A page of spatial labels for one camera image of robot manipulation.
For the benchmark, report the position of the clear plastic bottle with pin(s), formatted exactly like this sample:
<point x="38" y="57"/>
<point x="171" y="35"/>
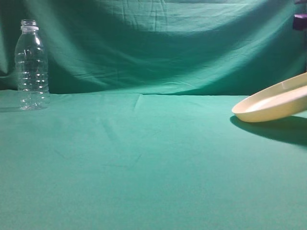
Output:
<point x="31" y="64"/>

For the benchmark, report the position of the cream plastic plate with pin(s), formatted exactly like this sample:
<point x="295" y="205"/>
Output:
<point x="281" y="100"/>

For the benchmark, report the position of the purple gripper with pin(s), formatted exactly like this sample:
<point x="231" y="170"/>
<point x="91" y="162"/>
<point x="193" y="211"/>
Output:
<point x="300" y="20"/>

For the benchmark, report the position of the green cloth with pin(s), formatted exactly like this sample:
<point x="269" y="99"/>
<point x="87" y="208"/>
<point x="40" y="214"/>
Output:
<point x="138" y="133"/>

